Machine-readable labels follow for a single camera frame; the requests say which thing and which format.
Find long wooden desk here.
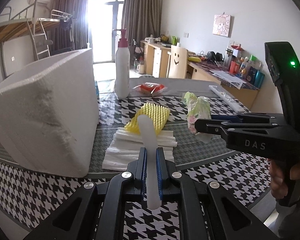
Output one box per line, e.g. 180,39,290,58
141,41,259,109

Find glass balcony door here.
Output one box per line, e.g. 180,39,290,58
87,0,124,63

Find brown curtain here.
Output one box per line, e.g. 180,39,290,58
50,0,89,53
121,0,162,51

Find white lotion pump bottle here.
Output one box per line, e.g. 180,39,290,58
115,29,130,100

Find white papers on desk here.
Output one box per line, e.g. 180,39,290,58
211,70,246,89

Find white styrofoam box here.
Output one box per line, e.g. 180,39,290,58
0,49,99,178

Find blue spray bottle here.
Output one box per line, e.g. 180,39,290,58
95,81,100,100

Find yellow foam net sleeve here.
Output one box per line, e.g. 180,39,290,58
125,102,170,135

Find far metal bunk bed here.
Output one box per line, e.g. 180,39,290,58
29,1,73,61

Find red snack packet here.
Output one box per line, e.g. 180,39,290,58
133,82,167,96

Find houndstooth tablecloth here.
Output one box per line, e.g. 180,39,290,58
0,80,275,239

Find white remote control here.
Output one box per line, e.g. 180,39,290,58
209,85,249,114

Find teal bottle on desk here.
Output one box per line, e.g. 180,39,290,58
253,70,265,89

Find green tissue packet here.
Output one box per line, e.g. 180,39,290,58
184,92,213,144

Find pink cartoon wall poster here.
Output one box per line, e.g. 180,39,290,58
212,14,231,37

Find left brown curtain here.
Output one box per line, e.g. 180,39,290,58
50,0,89,53

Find near metal bunk bed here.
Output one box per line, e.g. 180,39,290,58
0,5,34,79

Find person's right hand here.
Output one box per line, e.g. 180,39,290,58
267,159,300,199

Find white foam sheets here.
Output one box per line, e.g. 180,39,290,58
102,128,177,171

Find right brown curtain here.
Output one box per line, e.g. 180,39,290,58
121,0,162,51

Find metal bunk bed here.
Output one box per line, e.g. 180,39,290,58
29,1,73,61
0,5,34,79

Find wooden smiley face chair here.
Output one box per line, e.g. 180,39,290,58
167,45,188,79

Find translucent white foam strip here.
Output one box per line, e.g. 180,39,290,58
138,115,161,210

